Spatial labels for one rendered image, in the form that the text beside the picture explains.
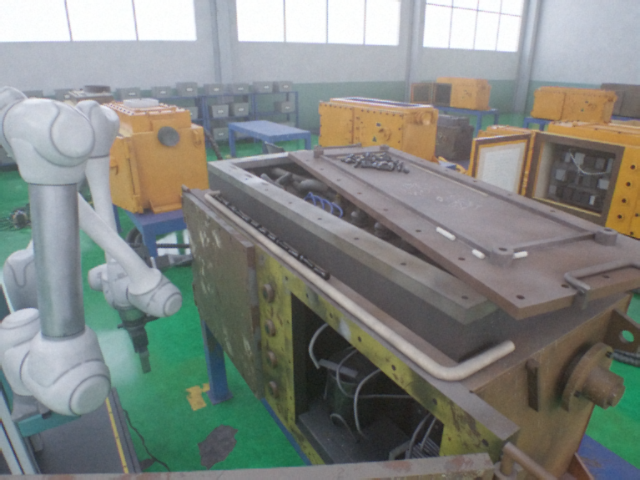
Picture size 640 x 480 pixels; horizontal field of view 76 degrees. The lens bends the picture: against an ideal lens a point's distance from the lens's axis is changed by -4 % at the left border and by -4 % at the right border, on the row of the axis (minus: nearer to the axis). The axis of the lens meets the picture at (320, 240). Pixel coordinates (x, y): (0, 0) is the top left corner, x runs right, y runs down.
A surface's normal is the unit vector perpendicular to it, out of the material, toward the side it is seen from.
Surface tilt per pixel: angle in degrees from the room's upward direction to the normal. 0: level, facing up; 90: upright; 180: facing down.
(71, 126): 84
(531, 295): 0
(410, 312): 90
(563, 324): 0
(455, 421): 90
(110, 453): 0
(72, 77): 90
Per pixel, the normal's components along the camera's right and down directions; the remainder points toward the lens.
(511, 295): 0.00, -0.92
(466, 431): -0.85, 0.21
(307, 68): 0.55, 0.33
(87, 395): 0.83, 0.32
